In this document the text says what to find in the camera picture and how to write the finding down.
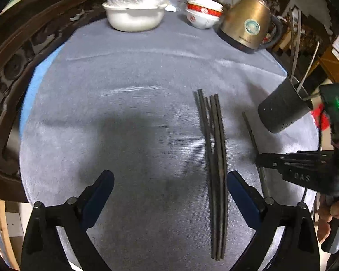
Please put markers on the black perforated utensil cup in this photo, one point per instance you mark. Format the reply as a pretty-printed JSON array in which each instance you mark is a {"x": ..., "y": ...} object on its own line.
[{"x": 284, "y": 106}]

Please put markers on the white lidded pot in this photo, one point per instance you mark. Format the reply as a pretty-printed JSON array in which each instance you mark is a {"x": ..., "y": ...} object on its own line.
[{"x": 133, "y": 19}]

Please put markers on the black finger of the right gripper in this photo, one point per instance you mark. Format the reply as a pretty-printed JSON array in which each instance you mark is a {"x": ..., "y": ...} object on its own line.
[{"x": 301, "y": 162}]

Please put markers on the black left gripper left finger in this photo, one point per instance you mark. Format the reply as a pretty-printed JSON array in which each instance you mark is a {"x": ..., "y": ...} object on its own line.
[{"x": 42, "y": 248}]

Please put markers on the red white stacked bowls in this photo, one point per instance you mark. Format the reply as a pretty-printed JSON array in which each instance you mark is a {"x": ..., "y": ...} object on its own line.
[{"x": 203, "y": 14}]

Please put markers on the person's hand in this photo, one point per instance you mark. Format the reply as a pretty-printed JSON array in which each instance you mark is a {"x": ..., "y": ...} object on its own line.
[{"x": 326, "y": 214}]

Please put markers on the grey table cloth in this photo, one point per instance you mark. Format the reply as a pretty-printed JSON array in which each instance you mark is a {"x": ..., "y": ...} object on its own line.
[{"x": 127, "y": 102}]

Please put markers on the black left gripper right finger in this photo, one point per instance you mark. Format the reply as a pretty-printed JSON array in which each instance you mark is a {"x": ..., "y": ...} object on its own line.
[{"x": 298, "y": 248}]

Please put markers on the gold electric kettle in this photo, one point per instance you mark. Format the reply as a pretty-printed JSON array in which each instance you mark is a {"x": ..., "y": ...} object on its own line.
[{"x": 250, "y": 26}]

